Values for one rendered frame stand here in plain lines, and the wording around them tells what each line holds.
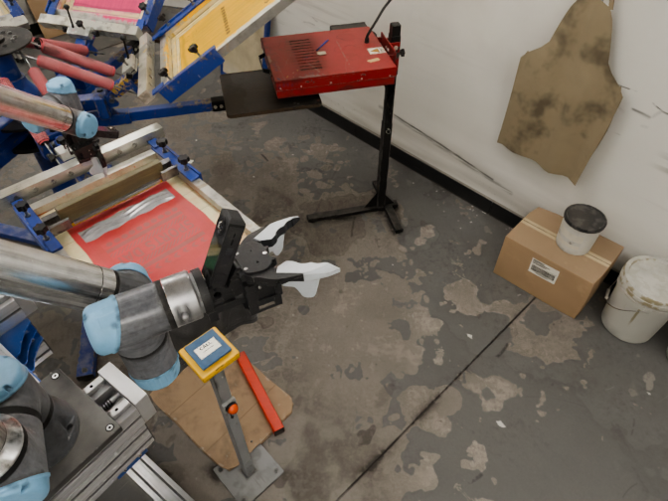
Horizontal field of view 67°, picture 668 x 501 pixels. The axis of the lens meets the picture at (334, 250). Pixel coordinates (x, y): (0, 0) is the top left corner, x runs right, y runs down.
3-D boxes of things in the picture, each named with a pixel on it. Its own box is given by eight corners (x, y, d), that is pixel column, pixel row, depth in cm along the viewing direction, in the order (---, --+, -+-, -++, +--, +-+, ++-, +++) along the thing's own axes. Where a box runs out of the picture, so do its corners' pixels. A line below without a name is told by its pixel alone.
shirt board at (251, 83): (306, 78, 276) (305, 64, 271) (322, 117, 250) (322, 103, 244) (44, 109, 255) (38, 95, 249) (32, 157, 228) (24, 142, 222)
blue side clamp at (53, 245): (69, 257, 176) (61, 244, 171) (55, 265, 174) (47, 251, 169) (34, 216, 191) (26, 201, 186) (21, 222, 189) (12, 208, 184)
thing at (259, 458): (284, 471, 219) (260, 351, 149) (243, 509, 208) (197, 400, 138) (252, 435, 229) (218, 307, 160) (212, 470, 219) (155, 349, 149)
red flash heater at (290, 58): (374, 45, 275) (375, 22, 266) (402, 86, 244) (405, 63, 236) (261, 57, 265) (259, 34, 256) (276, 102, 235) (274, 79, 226)
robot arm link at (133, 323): (95, 330, 76) (75, 294, 70) (169, 303, 79) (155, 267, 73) (105, 372, 71) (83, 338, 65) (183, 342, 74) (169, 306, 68)
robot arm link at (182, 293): (156, 268, 74) (168, 303, 68) (187, 257, 75) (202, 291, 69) (170, 305, 79) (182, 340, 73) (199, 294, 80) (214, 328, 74)
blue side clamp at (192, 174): (204, 187, 203) (201, 172, 198) (194, 192, 200) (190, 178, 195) (164, 154, 217) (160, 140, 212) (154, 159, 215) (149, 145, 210)
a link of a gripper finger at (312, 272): (341, 290, 78) (283, 286, 79) (339, 261, 74) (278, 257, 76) (338, 305, 76) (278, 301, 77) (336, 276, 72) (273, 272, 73)
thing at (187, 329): (261, 318, 210) (249, 247, 179) (166, 388, 189) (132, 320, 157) (256, 314, 211) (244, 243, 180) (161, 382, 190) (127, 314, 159)
